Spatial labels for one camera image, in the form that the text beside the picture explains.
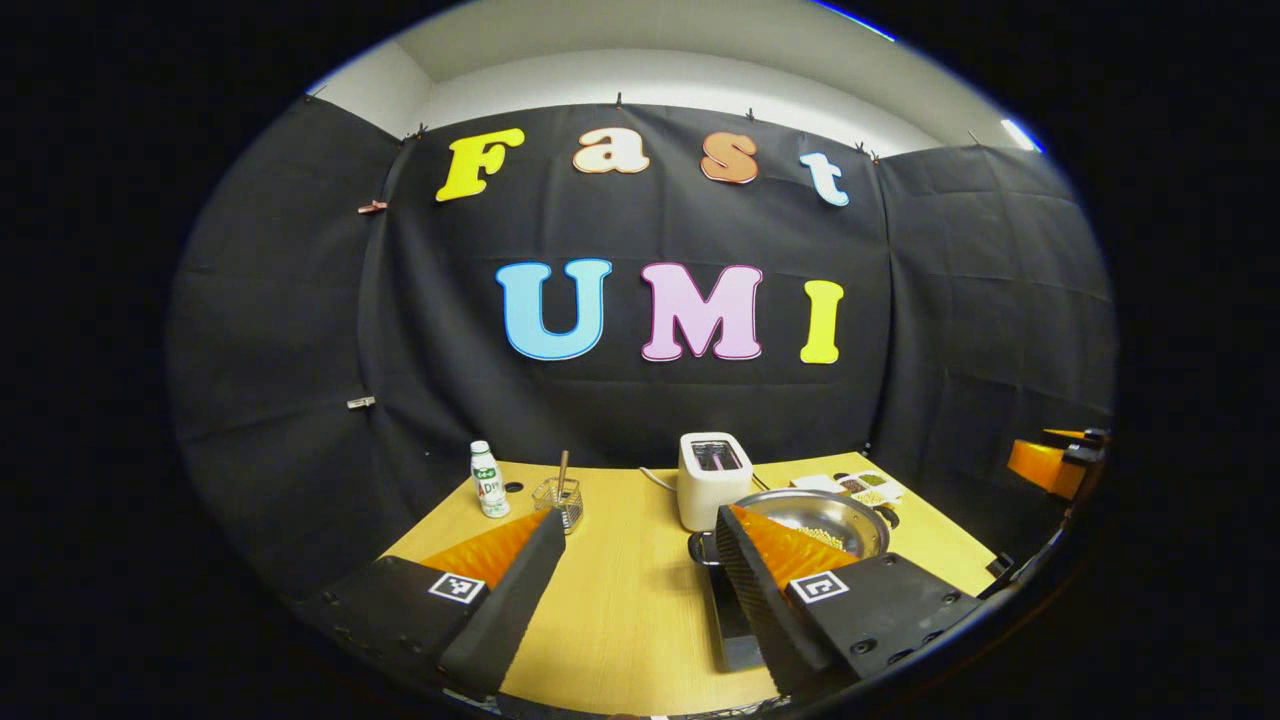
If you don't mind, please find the wire mesh basket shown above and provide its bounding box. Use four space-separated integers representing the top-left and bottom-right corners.
531 477 584 534

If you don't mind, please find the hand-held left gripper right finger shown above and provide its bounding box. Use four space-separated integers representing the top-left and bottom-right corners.
714 504 986 701

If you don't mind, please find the steel pot with black handles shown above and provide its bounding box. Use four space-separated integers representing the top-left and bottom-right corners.
687 488 901 567

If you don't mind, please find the white toaster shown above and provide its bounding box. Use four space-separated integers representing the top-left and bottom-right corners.
677 432 755 533

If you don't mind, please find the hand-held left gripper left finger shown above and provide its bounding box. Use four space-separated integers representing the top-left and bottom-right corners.
290 508 567 701

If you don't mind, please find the white divided dish of beans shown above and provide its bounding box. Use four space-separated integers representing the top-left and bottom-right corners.
838 470 906 507

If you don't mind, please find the white milk drink bottle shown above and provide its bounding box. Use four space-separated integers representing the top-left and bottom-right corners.
470 441 511 519

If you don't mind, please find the black induction cooktop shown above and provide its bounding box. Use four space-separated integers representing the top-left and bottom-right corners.
700 560 773 673

